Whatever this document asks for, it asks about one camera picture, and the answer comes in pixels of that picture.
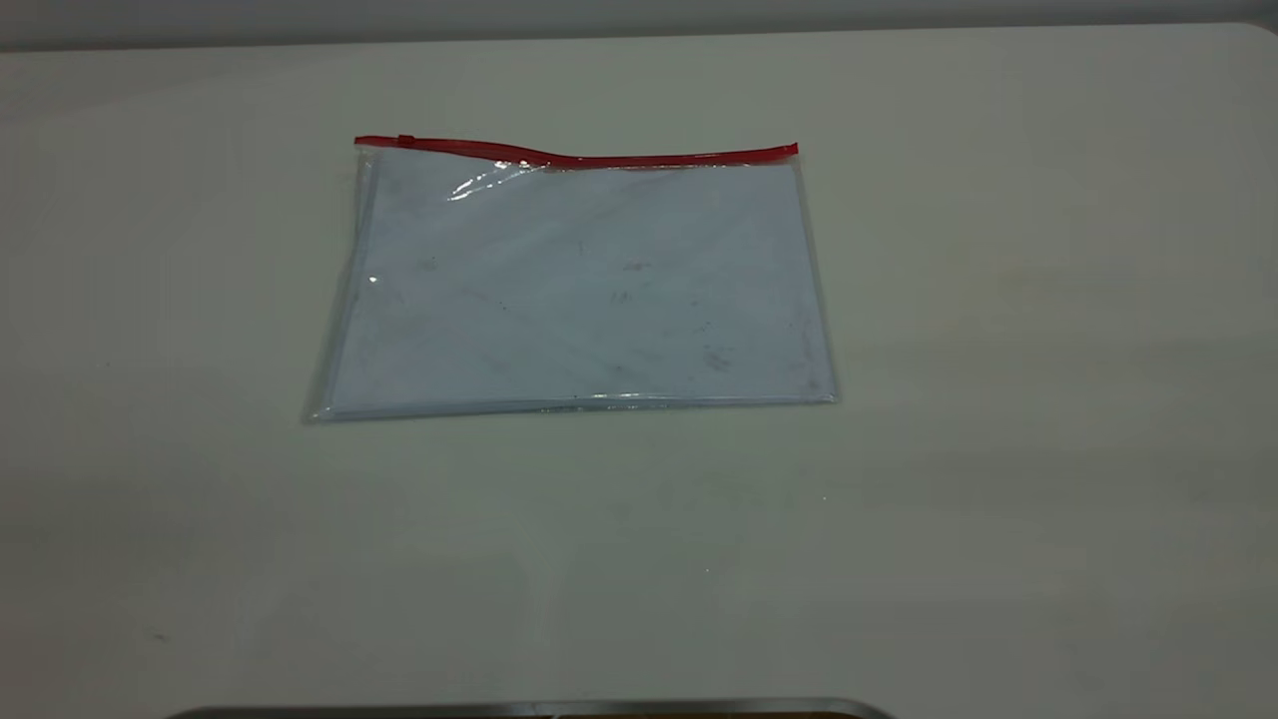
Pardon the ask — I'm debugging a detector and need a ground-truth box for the clear plastic bag red zipper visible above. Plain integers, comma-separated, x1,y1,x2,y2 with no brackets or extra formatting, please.
303,134,840,424

